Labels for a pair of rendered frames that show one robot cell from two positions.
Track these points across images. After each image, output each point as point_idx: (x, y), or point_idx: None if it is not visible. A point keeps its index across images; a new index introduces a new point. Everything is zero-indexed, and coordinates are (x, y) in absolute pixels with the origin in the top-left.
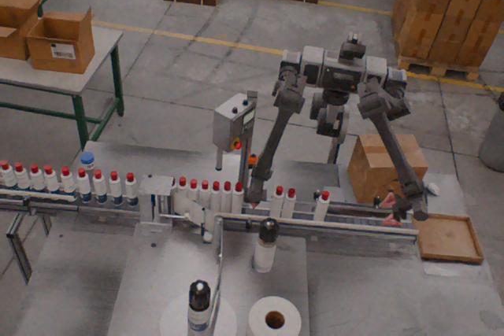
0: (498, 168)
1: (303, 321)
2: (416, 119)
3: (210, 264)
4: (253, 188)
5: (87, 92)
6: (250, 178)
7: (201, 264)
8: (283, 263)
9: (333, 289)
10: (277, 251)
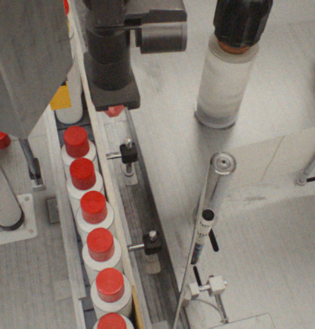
0: None
1: (301, 29)
2: None
3: (269, 211)
4: (176, 6)
5: None
6: (113, 40)
7: (281, 230)
8: (195, 76)
9: (198, 13)
10: (170, 90)
